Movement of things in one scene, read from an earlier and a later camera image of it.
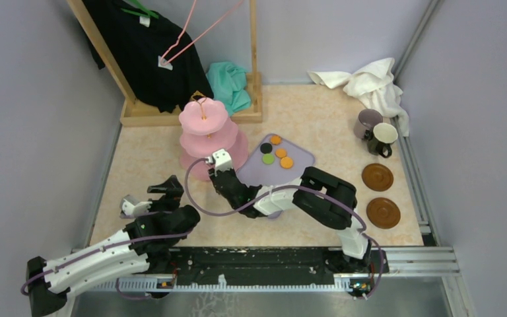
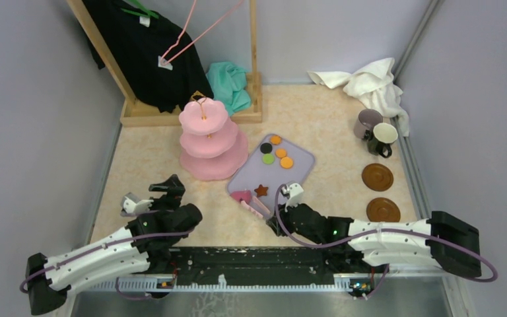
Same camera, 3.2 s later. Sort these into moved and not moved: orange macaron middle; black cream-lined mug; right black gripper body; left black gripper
Moved: right black gripper body
Not moved: orange macaron middle; left black gripper; black cream-lined mug
